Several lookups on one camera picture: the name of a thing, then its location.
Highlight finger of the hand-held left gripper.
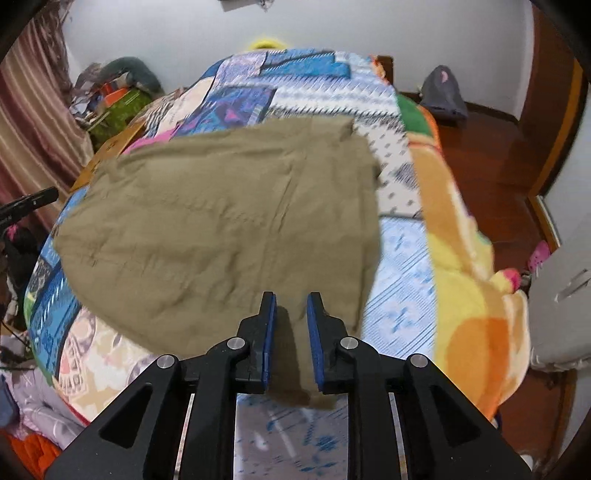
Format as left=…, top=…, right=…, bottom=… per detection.
left=0, top=186, right=59, bottom=227

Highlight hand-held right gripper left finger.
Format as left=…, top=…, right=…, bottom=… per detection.
left=46, top=292, right=277, bottom=480

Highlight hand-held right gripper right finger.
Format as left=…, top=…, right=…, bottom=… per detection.
left=307, top=292, right=533, bottom=480

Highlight khaki pants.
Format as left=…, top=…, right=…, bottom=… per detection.
left=53, top=115, right=384, bottom=409

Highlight striped pink curtain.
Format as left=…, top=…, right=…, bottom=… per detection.
left=0, top=4, right=95, bottom=232

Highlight cardboard box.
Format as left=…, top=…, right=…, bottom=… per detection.
left=70, top=119, right=145, bottom=191

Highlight pile of clothes left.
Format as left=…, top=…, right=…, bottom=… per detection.
left=89, top=89, right=154, bottom=151

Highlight orange yellow fleece blanket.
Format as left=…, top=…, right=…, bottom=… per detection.
left=369, top=55, right=532, bottom=421

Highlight grey stuffed cloth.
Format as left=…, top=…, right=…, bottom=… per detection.
left=99, top=56, right=163, bottom=95

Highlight pile of light clothes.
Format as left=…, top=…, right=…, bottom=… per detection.
left=0, top=332, right=90, bottom=450

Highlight patchwork printed blanket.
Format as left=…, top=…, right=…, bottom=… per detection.
left=24, top=47, right=439, bottom=480

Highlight pink slipper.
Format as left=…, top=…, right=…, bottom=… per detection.
left=527, top=240, right=553, bottom=274

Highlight orange cloth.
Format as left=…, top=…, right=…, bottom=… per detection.
left=8, top=431, right=63, bottom=476

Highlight grey bag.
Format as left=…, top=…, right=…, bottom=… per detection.
left=419, top=65, right=470, bottom=121

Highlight wooden door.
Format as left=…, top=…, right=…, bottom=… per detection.
left=518, top=4, right=588, bottom=199

